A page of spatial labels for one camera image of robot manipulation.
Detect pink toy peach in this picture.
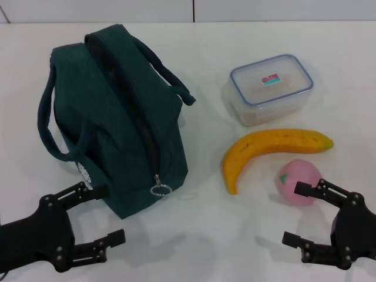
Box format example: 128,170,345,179
274,159,324,208

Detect dark teal insulated lunch bag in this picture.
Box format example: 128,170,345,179
38,23,197,220

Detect clear blue-rimmed food container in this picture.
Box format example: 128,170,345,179
229,53,314,127

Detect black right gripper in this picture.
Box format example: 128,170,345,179
281,178,376,270

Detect yellow banana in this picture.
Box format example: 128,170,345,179
222,128,335,196

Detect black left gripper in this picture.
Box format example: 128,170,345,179
0,181,126,273

